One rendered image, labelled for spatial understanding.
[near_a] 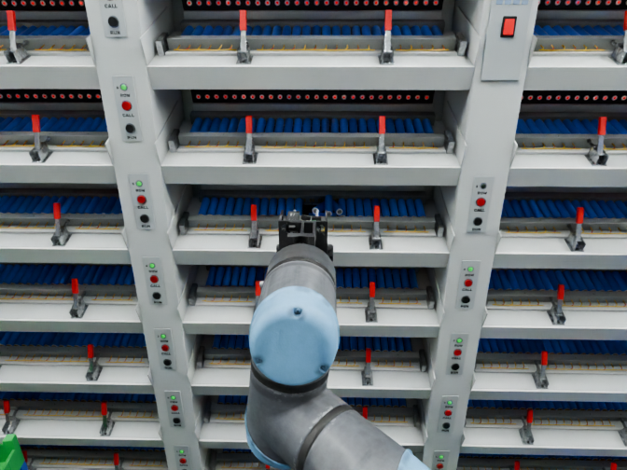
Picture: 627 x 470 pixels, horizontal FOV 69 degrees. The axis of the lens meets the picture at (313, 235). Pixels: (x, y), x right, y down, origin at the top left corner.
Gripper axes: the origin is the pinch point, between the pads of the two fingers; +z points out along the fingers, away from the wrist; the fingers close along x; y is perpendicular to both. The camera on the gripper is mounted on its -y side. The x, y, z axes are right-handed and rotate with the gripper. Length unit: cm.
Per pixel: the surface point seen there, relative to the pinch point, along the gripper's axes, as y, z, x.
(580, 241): -8, 18, -58
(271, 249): -10.4, 16.9, 8.3
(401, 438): -67, 20, -25
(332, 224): -6.6, 22.8, -5.0
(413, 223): -6.1, 22.6, -23.3
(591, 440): -66, 20, -75
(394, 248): -10.1, 17.5, -18.4
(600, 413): -62, 25, -79
